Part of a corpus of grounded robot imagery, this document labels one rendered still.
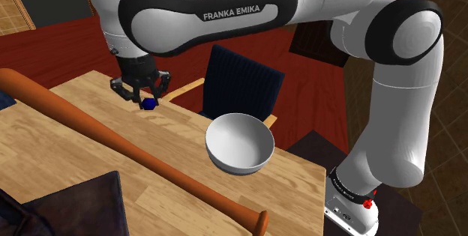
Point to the dark blue wooden-framed chair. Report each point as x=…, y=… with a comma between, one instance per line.
x=237, y=85

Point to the white bowl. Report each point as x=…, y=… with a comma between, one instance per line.
x=239, y=144

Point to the light wooden table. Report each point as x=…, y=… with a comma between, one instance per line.
x=182, y=136

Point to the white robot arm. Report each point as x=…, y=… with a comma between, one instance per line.
x=398, y=111

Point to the red rug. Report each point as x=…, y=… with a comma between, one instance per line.
x=55, y=52

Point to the small blue ball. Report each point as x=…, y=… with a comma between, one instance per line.
x=149, y=104

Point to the dark robot stand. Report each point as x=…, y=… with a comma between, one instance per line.
x=396, y=209

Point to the dark brown chair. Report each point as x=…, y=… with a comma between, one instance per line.
x=84, y=206

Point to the brown wooden baseball bat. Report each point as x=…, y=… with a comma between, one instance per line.
x=109, y=136

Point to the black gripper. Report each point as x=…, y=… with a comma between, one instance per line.
x=137, y=69

